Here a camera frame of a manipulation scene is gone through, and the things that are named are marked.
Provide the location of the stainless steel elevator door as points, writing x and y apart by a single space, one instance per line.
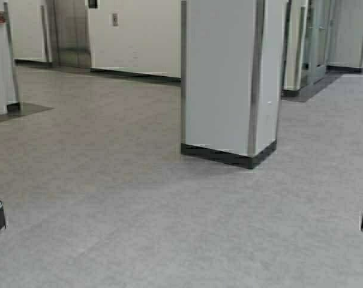
72 37

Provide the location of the elevator call button panel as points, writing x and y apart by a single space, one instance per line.
115 19

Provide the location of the white pillar with metal trim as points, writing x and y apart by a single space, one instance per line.
232 77

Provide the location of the black floor indicator display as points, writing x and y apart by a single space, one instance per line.
92 4

